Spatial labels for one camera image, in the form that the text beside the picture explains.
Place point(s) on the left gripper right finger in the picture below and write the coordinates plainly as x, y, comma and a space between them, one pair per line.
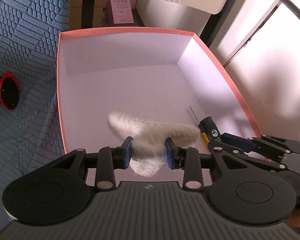
192, 162

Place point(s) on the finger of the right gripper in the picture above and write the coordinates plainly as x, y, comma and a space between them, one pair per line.
256, 159
271, 147

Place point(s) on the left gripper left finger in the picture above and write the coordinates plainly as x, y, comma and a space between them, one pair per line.
105, 162

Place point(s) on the yellow handled screwdriver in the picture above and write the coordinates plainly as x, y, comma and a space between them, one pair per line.
208, 128

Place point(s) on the white fluffy plush toy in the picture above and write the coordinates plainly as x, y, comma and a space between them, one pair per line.
148, 139

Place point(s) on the red black mesh headset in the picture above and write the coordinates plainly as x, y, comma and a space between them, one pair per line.
9, 91

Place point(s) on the pink white storage box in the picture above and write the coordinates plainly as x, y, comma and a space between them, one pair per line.
152, 73

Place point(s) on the brown cardboard box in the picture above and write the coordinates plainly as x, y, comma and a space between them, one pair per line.
86, 13

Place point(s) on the pink printed carton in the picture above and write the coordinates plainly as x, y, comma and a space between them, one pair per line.
119, 13

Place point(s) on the blue textured sofa cover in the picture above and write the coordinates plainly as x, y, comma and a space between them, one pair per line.
30, 134

